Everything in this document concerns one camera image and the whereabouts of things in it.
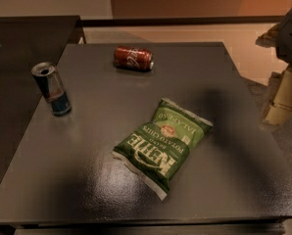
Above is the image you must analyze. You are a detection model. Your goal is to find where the silver blue energy drink can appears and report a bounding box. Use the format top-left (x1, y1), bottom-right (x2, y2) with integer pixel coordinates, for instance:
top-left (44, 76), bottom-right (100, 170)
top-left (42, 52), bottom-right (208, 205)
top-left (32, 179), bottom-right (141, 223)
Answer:
top-left (31, 62), bottom-right (72, 117)

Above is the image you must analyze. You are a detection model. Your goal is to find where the red coke can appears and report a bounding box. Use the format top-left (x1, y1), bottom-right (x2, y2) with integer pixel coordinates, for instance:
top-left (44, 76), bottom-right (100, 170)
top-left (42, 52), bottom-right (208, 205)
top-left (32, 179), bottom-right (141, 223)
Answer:
top-left (114, 46), bottom-right (154, 71)

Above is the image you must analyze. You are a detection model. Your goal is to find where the green potato chips bag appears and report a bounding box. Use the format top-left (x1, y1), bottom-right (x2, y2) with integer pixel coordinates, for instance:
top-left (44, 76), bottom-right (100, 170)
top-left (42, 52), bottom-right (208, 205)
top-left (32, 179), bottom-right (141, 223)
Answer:
top-left (113, 98), bottom-right (214, 201)

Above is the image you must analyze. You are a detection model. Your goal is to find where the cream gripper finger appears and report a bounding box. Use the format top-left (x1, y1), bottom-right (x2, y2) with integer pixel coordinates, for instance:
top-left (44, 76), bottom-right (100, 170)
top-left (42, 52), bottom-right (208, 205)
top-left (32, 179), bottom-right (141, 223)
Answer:
top-left (264, 64), bottom-right (292, 125)
top-left (256, 23), bottom-right (280, 48)

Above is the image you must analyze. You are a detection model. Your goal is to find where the dark side table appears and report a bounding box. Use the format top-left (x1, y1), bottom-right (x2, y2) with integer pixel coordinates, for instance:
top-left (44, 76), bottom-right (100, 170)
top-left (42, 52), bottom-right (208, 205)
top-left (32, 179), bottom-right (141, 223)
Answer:
top-left (0, 16), bottom-right (85, 184)

